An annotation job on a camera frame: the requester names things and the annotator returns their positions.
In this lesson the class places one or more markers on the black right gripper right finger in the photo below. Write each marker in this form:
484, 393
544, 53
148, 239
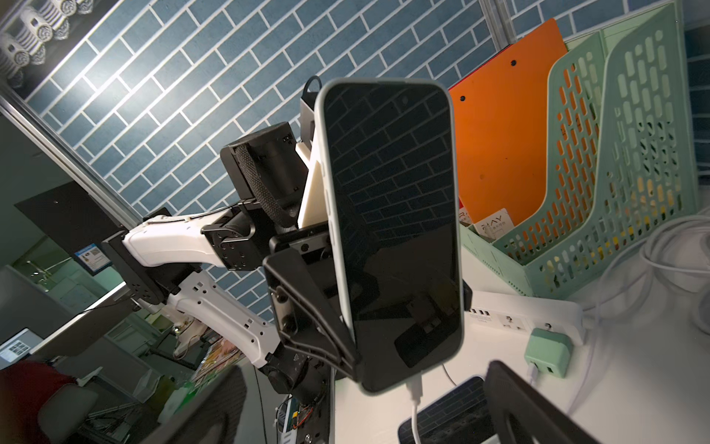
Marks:
520, 414

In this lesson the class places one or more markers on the black phone light case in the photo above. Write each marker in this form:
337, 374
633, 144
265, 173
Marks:
390, 177

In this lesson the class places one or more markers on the mint green file rack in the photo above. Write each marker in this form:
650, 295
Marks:
620, 158

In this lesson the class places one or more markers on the green USB charger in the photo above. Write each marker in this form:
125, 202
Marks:
549, 352

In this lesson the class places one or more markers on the orange file folder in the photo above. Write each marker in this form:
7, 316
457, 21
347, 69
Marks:
500, 114

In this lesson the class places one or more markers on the white power strip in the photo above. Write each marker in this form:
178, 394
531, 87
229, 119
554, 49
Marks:
524, 314

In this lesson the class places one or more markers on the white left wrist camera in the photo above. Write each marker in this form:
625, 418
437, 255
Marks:
313, 209

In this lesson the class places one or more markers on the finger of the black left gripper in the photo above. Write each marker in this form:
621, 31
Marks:
308, 320

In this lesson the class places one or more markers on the black phone left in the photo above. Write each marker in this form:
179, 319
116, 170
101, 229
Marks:
460, 416

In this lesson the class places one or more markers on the red file folder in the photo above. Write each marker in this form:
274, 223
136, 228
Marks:
463, 214

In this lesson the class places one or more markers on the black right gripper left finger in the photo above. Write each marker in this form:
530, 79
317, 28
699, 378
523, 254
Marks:
212, 416

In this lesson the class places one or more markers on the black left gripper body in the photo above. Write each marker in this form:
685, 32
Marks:
242, 236

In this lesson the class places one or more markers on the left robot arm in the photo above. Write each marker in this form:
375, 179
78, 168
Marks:
164, 261

